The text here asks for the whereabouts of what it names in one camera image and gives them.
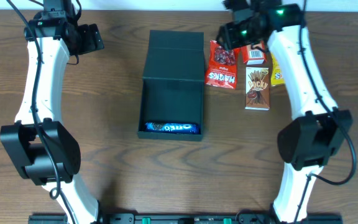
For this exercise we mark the blue Oreo cookie pack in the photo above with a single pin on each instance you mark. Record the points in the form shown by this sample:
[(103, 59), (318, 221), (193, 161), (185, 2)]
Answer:
[(173, 128)]

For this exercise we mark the brown Pocky box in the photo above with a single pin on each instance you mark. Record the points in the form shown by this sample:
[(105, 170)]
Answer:
[(257, 86)]

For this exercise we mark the yellow Hacks candy bag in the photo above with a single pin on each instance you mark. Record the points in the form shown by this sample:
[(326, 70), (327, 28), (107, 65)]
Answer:
[(276, 77)]

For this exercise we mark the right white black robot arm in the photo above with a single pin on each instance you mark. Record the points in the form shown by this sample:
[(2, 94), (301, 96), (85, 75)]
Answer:
[(318, 126)]

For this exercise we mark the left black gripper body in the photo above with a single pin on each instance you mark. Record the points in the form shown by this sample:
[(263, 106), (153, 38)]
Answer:
[(91, 37)]

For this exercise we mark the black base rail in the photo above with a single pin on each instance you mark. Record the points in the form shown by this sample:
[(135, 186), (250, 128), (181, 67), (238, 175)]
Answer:
[(129, 218)]

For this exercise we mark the red cardboard snack box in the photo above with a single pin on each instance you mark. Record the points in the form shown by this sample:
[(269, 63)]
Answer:
[(253, 56)]

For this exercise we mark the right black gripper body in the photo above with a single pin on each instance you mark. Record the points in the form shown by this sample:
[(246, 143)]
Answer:
[(225, 38)]

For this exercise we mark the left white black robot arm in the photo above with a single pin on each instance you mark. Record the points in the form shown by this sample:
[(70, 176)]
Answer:
[(40, 147)]

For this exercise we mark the red Hacks candy bag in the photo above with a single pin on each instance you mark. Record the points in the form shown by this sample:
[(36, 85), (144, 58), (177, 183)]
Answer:
[(222, 67)]

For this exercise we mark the black gift box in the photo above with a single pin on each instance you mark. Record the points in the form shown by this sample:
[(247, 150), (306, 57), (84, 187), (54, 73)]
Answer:
[(173, 83)]

